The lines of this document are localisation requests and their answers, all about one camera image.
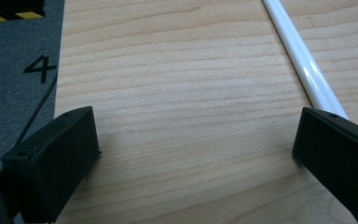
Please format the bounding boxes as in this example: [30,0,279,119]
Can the yellow black striped stand base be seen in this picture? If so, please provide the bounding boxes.
[0,0,47,23]

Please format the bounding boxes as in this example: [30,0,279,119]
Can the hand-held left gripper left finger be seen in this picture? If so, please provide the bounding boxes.
[0,105,103,224]

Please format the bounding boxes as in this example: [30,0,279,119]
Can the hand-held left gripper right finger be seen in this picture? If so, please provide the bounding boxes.
[292,106,358,224]

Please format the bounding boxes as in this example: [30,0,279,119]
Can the long black floor cable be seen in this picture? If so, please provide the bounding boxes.
[14,74,59,147]

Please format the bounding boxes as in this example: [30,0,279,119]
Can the white chopstick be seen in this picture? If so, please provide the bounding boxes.
[262,0,351,121]

